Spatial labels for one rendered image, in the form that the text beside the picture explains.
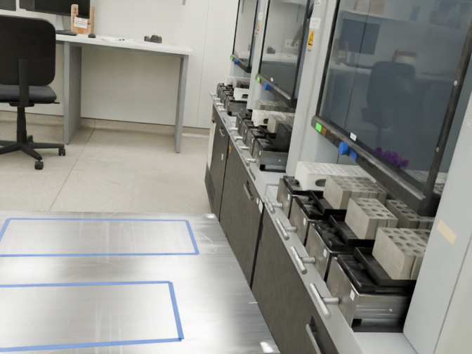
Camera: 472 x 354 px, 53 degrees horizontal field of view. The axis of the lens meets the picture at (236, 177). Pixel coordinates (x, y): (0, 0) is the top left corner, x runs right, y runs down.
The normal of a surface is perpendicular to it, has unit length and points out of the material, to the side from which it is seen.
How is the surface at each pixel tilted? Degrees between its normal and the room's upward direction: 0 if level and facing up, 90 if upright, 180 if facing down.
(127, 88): 90
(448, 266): 90
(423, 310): 90
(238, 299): 0
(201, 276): 0
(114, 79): 90
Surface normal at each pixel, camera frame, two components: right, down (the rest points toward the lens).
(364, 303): 0.15, 0.34
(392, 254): -0.98, -0.07
